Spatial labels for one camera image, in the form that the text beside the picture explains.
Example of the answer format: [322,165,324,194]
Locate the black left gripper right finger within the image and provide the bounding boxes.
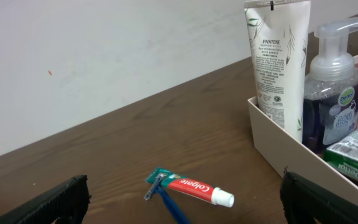
[280,168,358,224]

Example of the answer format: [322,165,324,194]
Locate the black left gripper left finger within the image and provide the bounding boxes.
[0,175,91,224]

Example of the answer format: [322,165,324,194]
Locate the white Pantene conditioner tube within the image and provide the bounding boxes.
[244,0,311,141]

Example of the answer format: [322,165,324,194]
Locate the white cardboard box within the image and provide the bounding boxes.
[248,55,358,206]

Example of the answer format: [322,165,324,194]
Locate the red Colgate toothpaste tube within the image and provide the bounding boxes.
[145,167,234,208]

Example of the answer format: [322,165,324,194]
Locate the blue disposable razor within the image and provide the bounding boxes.
[144,173,190,224]

